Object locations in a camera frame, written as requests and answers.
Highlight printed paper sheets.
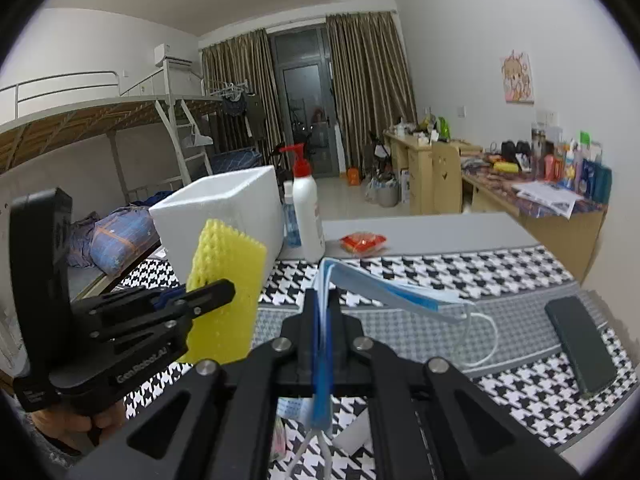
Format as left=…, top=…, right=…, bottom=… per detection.
left=510, top=180, right=581, bottom=218

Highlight dark folded stroller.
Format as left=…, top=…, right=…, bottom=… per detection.
left=367, top=132, right=392, bottom=172

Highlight black headphones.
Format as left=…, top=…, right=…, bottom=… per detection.
left=500, top=140, right=533, bottom=159

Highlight black smartphone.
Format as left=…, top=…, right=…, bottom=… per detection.
left=544, top=296, right=619, bottom=401

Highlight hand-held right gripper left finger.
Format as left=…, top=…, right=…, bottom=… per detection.
left=65, top=291, right=326, bottom=480

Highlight hanging dark clothes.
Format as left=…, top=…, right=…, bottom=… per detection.
left=220, top=92, right=266, bottom=136

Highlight group of toiletry bottles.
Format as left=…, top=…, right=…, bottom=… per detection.
left=530, top=122, right=613, bottom=203

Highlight cartoon wall poster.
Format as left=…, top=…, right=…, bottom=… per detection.
left=500, top=50, right=535, bottom=104

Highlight blue plaid quilt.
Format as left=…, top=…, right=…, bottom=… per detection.
left=90, top=207, right=161, bottom=276

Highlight white clothes hanger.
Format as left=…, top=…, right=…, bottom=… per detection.
left=182, top=125, right=213, bottom=149

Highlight white pump bottle red nozzle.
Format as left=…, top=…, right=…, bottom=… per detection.
left=277, top=142, right=327, bottom=263

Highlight red snack packet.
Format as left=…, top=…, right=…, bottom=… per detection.
left=339, top=231, right=388, bottom=254

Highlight blue clothes on bed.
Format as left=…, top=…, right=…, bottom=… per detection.
left=130, top=190, right=176, bottom=209

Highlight white air conditioner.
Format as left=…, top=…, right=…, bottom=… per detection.
left=154, top=42, right=193, bottom=67

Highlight brown curtain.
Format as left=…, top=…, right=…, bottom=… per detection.
left=325, top=10, right=418, bottom=173
left=200, top=30, right=283, bottom=153

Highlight yellow sponge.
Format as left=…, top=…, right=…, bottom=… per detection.
left=177, top=218, right=268, bottom=365

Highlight wooden chair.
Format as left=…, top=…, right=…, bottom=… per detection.
left=431, top=141, right=463, bottom=215

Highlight white metal bunk bed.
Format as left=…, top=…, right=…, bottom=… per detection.
left=0, top=71, right=226, bottom=306

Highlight white foam box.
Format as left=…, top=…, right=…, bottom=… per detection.
left=149, top=165, right=286, bottom=281

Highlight white bunk bed ladder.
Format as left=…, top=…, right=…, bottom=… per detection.
left=155, top=99, right=213, bottom=186

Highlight person's left hand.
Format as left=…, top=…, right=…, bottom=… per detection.
left=31, top=401, right=129, bottom=457

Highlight purple grey blanket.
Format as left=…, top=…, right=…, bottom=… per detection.
left=67, top=212, right=101, bottom=268

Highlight white face mask pack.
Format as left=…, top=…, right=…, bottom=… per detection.
left=332, top=417, right=373, bottom=456

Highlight houndstooth table cloth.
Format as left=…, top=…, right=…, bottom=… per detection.
left=115, top=245, right=640, bottom=480

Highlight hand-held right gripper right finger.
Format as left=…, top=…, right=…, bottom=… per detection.
left=327, top=294, right=581, bottom=480

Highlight small clear spray bottle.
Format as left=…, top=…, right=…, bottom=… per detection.
left=281, top=180, right=303, bottom=248

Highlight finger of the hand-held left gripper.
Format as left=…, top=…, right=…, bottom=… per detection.
left=90, top=314, right=194, bottom=344
left=72, top=280, right=236, bottom=321

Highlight wooden desk with patterned top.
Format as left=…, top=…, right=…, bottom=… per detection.
left=460, top=160, right=609, bottom=281

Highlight glass balcony door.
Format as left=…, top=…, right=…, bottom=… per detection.
left=267, top=24, right=346, bottom=178

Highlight blue face mask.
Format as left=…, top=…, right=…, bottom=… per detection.
left=287, top=257, right=501, bottom=480

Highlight grey bucket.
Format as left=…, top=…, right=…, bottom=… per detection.
left=367, top=175, right=401, bottom=207

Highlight wooden desk with drawers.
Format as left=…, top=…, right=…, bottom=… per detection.
left=382, top=127, right=483, bottom=213

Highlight bunk bed with blue mattress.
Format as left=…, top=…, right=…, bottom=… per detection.
left=200, top=80, right=281, bottom=181

